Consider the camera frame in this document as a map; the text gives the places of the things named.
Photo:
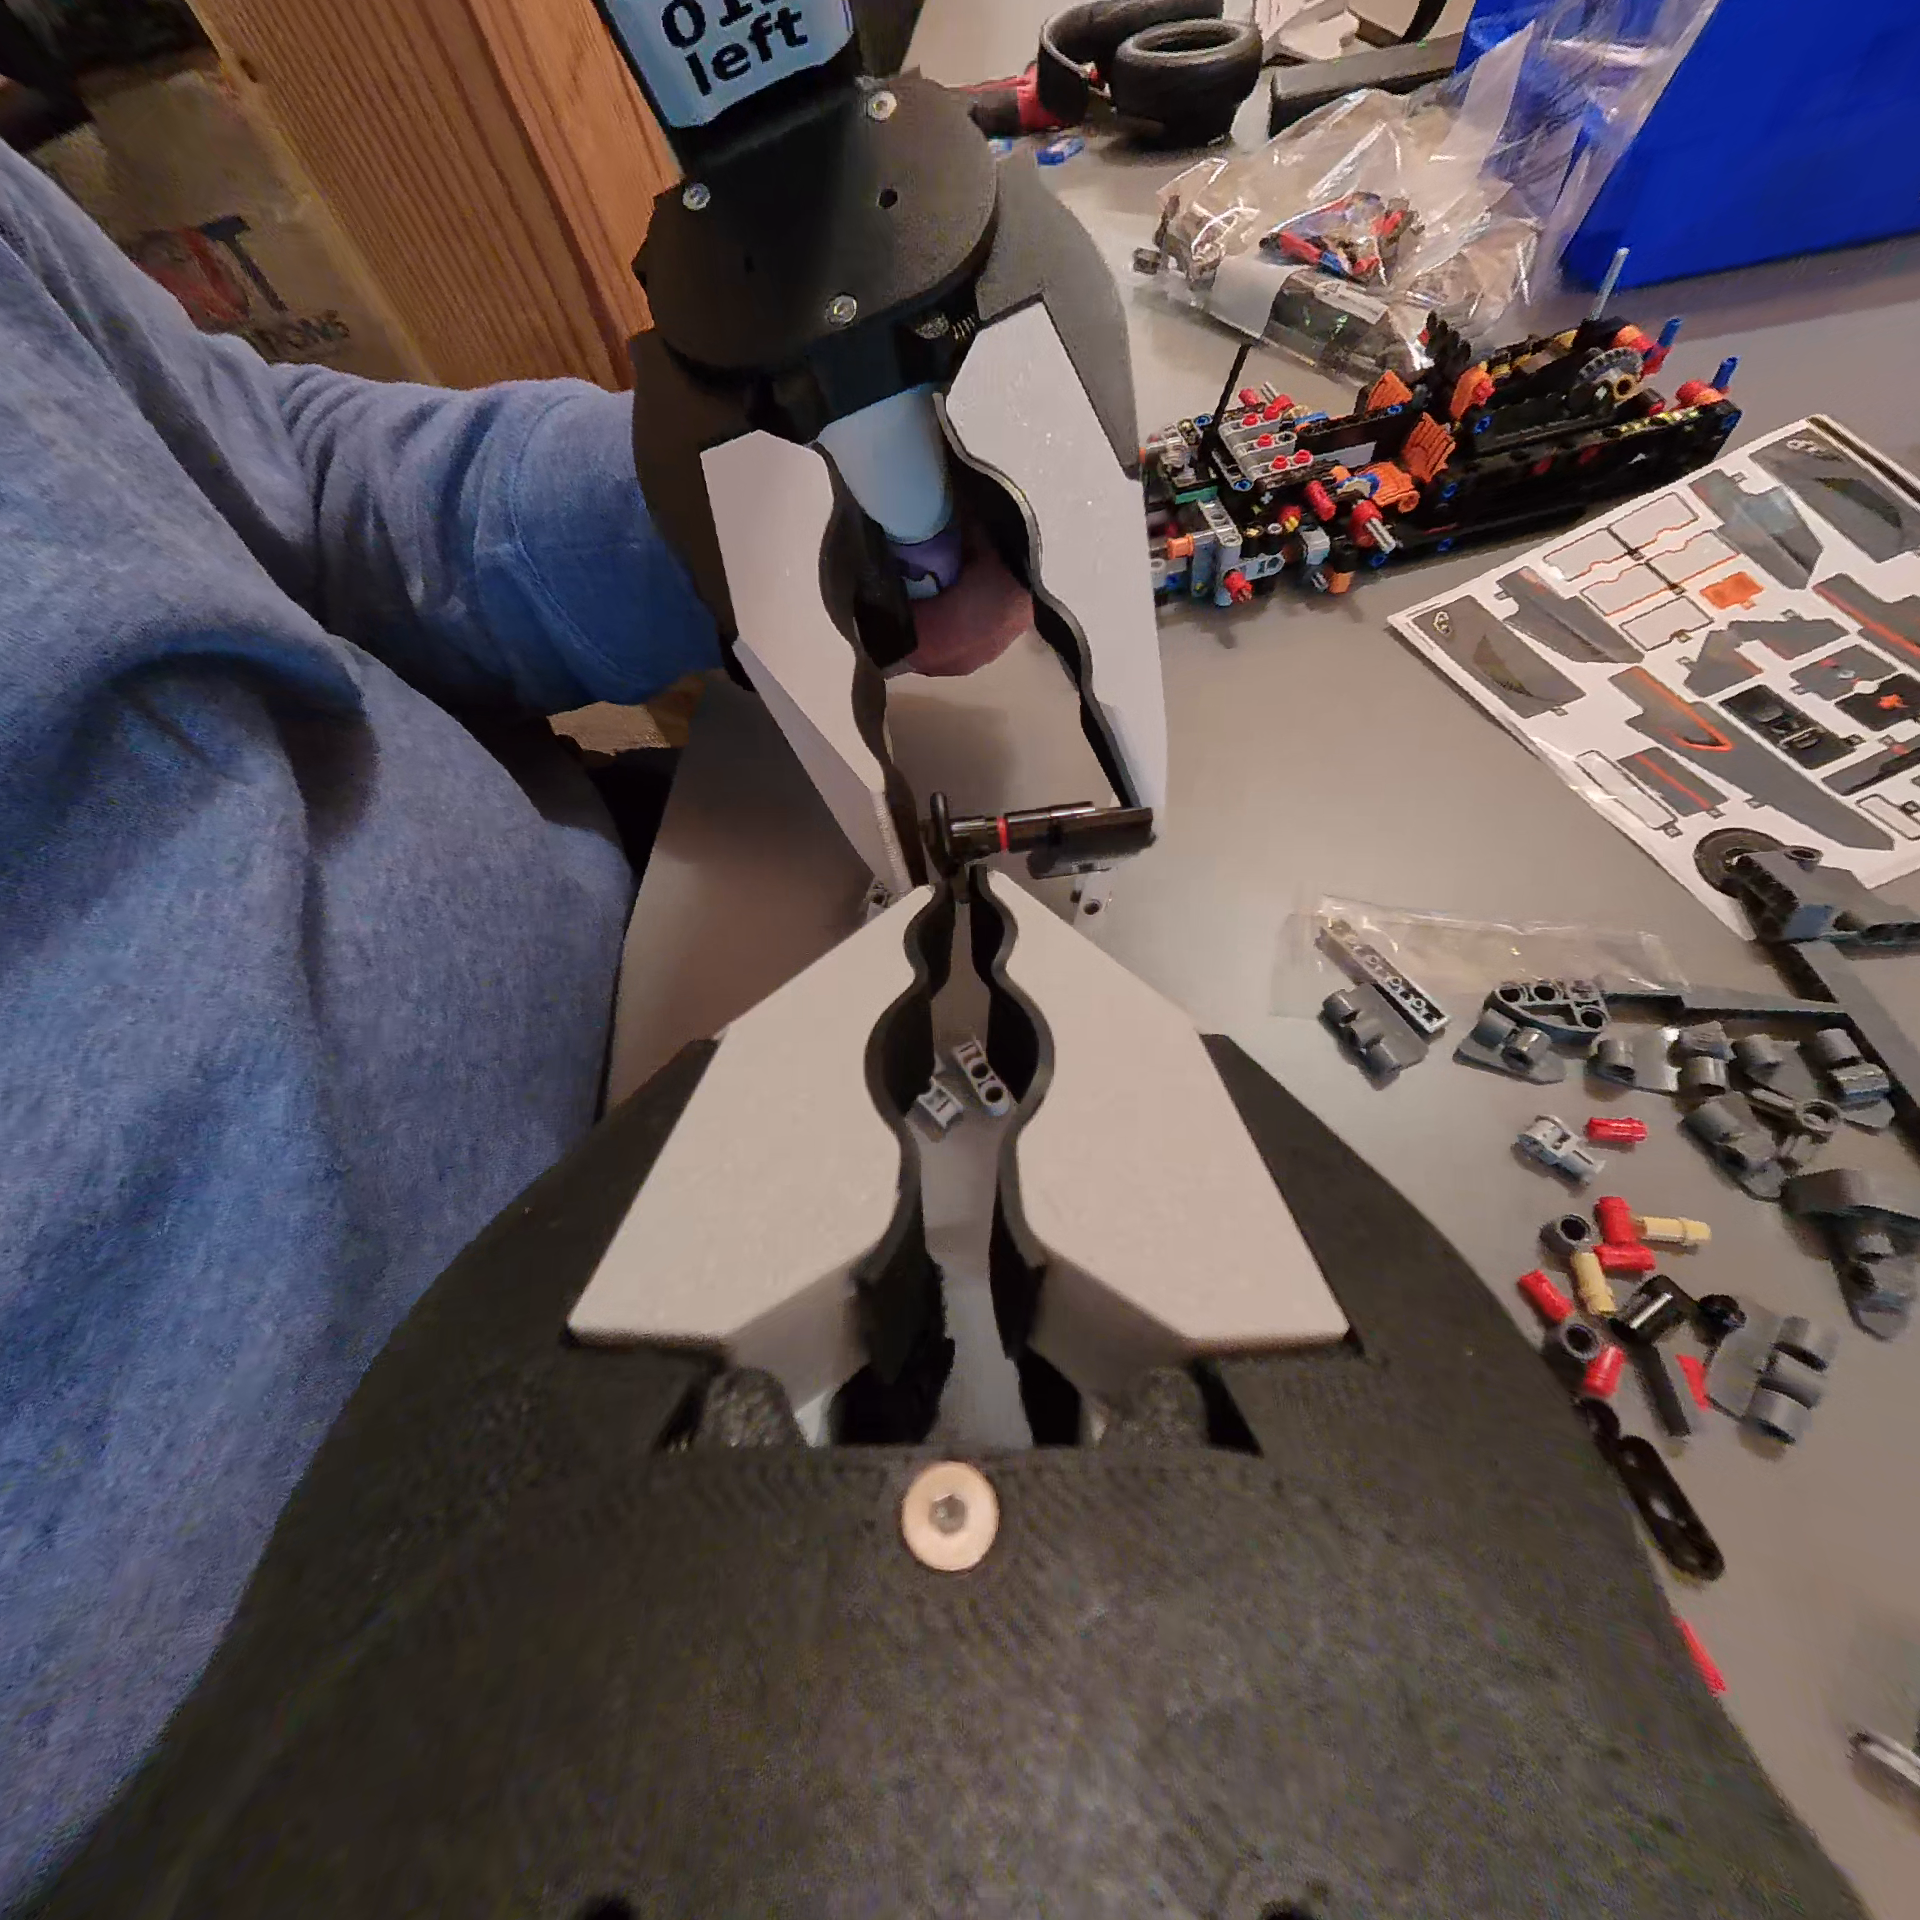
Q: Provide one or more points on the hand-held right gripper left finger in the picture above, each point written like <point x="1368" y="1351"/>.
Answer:
<point x="751" y="1184"/>

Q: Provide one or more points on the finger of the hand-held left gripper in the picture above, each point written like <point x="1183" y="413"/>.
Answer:
<point x="1073" y="494"/>
<point x="787" y="629"/>

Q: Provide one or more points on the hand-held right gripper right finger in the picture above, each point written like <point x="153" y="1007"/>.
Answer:
<point x="1185" y="1184"/>

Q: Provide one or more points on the black curved lego panel assembly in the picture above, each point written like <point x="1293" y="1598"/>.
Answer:
<point x="1050" y="825"/>

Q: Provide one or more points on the pile of coloured lego pins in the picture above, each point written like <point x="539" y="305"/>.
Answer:
<point x="1613" y="1214"/>

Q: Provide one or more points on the partly built lego car model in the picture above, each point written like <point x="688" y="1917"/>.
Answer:
<point x="1501" y="435"/>

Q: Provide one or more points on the lego sticker sheet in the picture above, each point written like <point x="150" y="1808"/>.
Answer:
<point x="1650" y="646"/>

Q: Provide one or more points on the cluster of white lego beams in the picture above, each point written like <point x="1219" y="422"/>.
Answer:
<point x="974" y="1069"/>

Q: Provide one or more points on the white straight lego beam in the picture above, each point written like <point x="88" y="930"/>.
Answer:
<point x="1096" y="902"/>

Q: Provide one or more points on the clear bag of lego parts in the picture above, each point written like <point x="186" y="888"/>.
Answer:
<point x="1349" y="225"/>

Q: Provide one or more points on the dark grey curved lego beam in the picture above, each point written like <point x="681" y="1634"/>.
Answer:
<point x="1546" y="1014"/>

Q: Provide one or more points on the long grey lego strip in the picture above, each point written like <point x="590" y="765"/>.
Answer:
<point x="1695" y="997"/>

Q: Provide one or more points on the grey lego hinge assembly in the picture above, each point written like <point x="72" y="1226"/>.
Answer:
<point x="1786" y="886"/>

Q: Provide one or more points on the person's left hand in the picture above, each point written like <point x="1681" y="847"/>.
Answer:
<point x="974" y="623"/>

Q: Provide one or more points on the wooden furniture panel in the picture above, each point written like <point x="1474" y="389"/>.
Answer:
<point x="451" y="166"/>

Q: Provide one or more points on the small clear plastic bag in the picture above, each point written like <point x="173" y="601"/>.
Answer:
<point x="1501" y="938"/>

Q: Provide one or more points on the black flat bar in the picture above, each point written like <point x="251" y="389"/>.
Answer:
<point x="1358" y="83"/>

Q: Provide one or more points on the pile of dark grey connectors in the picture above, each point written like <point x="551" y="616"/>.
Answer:
<point x="1725" y="1126"/>

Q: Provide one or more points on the cardboard box with print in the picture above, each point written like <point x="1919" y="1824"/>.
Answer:
<point x="225" y="255"/>

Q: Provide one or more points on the blue bin with tag label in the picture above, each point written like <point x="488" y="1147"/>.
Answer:
<point x="1769" y="135"/>

